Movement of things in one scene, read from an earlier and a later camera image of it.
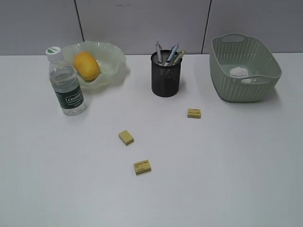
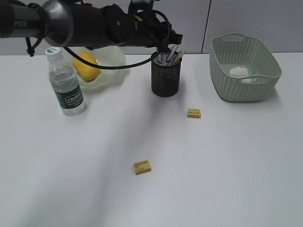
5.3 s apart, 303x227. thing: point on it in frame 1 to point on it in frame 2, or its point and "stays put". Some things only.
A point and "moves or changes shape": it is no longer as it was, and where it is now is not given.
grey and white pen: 158,51 moves or changes shape
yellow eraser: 194,113 stays put
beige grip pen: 179,56 stays put
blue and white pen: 173,53 stays put
